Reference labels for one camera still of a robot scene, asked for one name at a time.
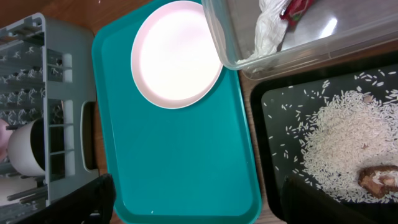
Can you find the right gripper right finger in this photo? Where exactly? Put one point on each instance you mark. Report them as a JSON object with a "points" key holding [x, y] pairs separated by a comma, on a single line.
{"points": [[302, 204]]}

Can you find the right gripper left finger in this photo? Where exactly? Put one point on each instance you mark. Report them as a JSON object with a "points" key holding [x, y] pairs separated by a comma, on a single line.
{"points": [[91, 203]]}

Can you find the white rice grains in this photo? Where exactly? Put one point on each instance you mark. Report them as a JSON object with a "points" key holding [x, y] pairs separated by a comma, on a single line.
{"points": [[353, 130]]}

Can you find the brown food scrap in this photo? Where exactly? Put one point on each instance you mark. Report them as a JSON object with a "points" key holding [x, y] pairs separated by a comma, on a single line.
{"points": [[378, 180]]}

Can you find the grey green bowl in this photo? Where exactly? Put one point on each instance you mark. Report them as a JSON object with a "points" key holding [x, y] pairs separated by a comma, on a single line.
{"points": [[26, 149]]}

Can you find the small white pink saucer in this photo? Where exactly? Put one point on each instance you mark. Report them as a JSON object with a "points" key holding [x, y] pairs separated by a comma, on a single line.
{"points": [[4, 139]]}

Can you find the large white round plate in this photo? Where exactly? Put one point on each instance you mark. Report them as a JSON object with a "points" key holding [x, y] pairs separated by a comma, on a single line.
{"points": [[174, 62]]}

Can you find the white paper napkin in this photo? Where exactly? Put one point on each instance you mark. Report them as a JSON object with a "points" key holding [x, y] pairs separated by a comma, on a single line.
{"points": [[270, 29]]}

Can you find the red snack wrapper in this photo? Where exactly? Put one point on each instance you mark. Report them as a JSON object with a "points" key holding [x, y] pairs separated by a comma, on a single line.
{"points": [[293, 10]]}

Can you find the black rectangular tray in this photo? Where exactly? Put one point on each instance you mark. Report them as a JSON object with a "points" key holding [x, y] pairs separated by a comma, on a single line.
{"points": [[283, 102]]}

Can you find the teal plastic serving tray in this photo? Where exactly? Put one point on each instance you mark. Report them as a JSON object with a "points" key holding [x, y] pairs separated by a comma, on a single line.
{"points": [[190, 165]]}

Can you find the grey plastic dish rack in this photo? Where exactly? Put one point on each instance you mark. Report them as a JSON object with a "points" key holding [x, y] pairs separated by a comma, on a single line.
{"points": [[47, 73]]}

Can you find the clear plastic bin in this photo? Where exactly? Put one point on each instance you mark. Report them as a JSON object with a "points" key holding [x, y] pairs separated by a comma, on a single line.
{"points": [[328, 30]]}

